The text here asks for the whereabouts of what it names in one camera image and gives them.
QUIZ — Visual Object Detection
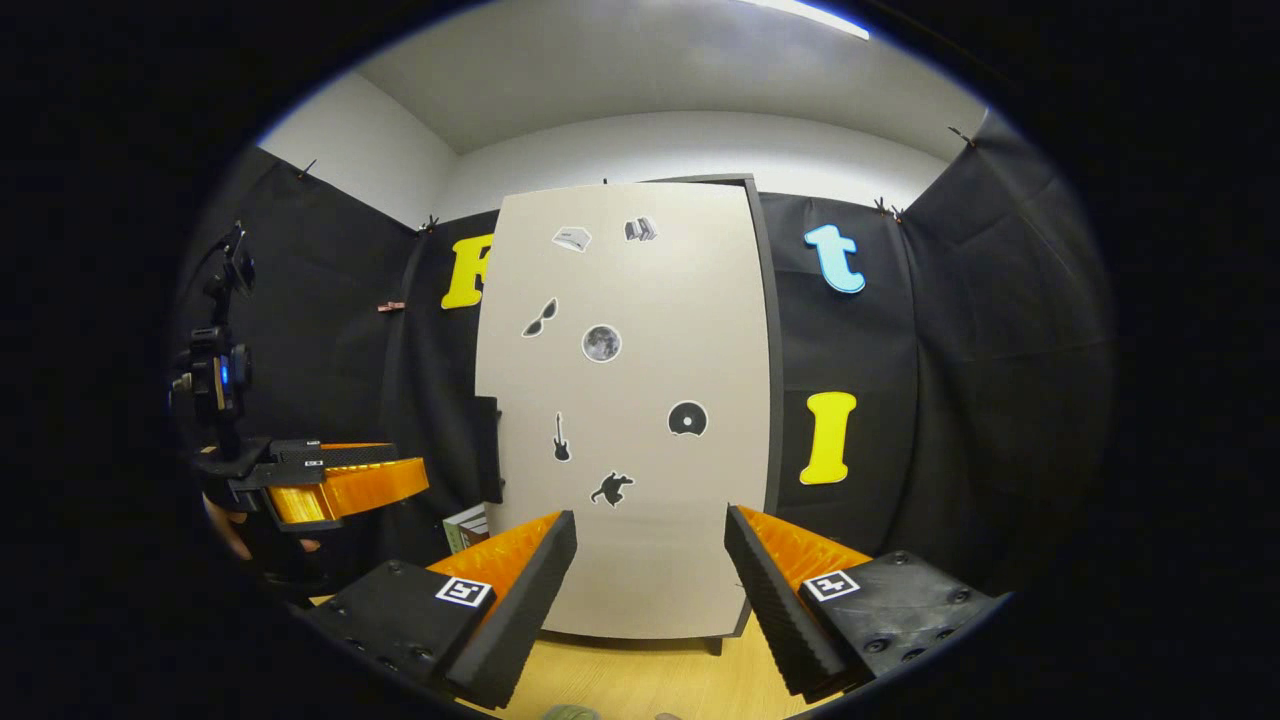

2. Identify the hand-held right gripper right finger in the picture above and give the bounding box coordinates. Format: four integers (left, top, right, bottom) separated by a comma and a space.
723, 504, 1004, 701

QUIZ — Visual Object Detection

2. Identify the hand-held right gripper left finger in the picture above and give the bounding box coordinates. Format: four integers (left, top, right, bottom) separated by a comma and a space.
300, 510, 579, 711

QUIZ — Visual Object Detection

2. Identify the ceiling light panel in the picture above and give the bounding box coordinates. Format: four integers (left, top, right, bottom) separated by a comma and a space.
738, 0, 872, 41

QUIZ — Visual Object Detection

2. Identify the light green book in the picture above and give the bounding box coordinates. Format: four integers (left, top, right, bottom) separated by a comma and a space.
442, 503, 492, 557

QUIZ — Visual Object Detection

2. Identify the row of black clips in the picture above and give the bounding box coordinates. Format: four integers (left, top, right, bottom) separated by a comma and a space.
295, 125, 979, 233

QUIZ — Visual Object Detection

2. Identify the black backdrop cloth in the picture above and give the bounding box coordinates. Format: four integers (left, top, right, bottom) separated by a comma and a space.
172, 108, 1119, 611

